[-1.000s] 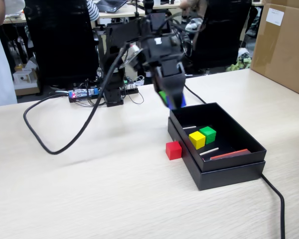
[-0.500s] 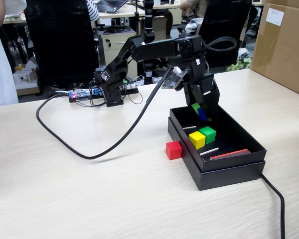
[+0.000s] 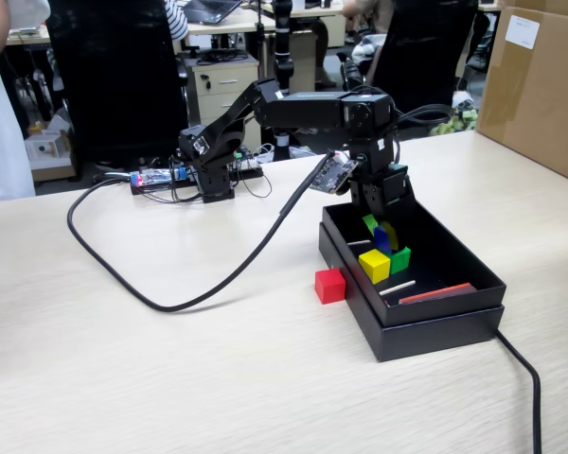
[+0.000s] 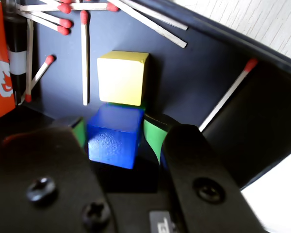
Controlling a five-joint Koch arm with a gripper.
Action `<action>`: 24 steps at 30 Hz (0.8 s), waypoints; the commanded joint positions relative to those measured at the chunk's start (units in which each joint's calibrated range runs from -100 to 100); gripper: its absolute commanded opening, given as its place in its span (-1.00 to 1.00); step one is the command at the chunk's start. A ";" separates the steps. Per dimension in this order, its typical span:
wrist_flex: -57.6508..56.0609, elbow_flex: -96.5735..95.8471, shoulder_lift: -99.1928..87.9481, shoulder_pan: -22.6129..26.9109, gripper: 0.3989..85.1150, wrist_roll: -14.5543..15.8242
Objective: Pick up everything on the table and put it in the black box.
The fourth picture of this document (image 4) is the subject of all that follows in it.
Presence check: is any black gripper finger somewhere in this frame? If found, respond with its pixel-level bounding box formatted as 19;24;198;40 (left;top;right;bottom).
143;114;267;233
0;116;116;233

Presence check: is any blue wooden cube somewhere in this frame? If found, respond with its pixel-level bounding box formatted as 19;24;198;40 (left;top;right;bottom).
86;104;145;170

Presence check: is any green wooden cube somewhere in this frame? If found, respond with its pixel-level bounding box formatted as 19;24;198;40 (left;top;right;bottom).
106;101;146;113

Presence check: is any yellow wooden cube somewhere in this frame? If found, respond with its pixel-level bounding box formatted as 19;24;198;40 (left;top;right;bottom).
97;50;150;107

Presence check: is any black cardboard box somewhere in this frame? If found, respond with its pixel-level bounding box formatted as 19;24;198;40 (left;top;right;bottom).
0;0;291;195

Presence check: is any red-tipped wooden match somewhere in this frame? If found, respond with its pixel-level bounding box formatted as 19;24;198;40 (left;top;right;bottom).
26;55;56;94
198;58;259;133
70;2;120;12
80;10;91;106
24;19;34;102
38;0;72;5
26;17;70;36
16;3;72;14
16;11;73;29
106;0;188;49
121;0;189;31

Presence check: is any black marker with white band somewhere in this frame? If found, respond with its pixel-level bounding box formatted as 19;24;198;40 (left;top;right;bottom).
3;14;27;100

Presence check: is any orange matchbox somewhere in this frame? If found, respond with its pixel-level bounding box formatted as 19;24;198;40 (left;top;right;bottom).
0;0;16;123

